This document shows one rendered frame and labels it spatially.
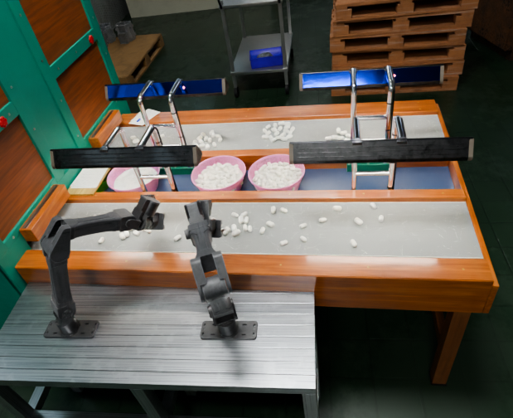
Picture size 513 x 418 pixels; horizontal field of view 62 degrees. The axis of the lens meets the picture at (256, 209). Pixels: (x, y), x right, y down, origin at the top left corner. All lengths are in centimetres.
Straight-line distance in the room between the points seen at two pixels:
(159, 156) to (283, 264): 63
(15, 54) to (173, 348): 136
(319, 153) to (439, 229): 56
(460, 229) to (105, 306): 139
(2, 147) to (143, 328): 92
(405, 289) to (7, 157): 163
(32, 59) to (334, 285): 160
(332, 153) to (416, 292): 57
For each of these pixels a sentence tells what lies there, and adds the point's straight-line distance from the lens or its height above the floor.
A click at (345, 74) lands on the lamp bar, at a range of 204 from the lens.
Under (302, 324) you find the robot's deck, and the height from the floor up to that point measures 67.
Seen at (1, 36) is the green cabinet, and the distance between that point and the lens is 210.
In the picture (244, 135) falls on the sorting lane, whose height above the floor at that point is 74.
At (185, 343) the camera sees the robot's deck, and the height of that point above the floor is 67.
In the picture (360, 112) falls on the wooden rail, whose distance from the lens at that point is 241.
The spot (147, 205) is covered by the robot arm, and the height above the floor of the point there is 100.
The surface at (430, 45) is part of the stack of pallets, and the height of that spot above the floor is 42.
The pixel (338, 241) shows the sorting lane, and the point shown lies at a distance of 170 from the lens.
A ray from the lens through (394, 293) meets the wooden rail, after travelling 163.
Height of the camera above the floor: 198
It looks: 42 degrees down
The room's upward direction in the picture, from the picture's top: 10 degrees counter-clockwise
